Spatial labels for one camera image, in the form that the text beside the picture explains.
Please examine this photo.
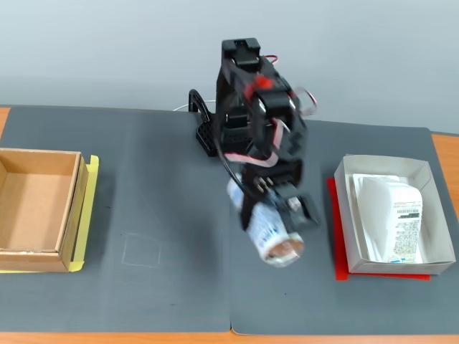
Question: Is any grey table mat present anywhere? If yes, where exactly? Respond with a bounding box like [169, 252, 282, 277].
[0, 105, 232, 333]
[229, 117, 448, 336]

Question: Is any yellow paper sheet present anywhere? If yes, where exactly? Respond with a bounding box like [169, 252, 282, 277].
[0, 154, 100, 274]

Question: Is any white blue drink can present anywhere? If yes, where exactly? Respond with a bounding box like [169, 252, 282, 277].
[227, 177, 306, 269]

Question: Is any white cardboard box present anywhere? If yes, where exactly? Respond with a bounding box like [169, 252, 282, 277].
[333, 153, 457, 276]

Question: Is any brown cardboard box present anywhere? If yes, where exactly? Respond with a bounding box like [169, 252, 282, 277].
[0, 148, 88, 273]

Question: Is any plain white packet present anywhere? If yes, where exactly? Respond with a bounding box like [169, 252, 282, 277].
[349, 173, 410, 259]

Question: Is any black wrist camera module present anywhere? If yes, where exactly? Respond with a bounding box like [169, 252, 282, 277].
[281, 193, 321, 232]

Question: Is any red paper sheet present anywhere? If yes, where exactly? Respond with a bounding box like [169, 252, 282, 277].
[326, 178, 431, 282]

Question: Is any red tape piece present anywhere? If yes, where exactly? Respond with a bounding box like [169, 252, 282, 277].
[245, 75, 274, 100]

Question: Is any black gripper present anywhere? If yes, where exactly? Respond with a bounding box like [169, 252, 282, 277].
[240, 157, 306, 232]

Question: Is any white packet with printed label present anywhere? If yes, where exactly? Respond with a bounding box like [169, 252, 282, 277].
[358, 177, 424, 264]

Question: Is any black table clamp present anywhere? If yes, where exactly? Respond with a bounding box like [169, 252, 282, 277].
[188, 88, 220, 158]

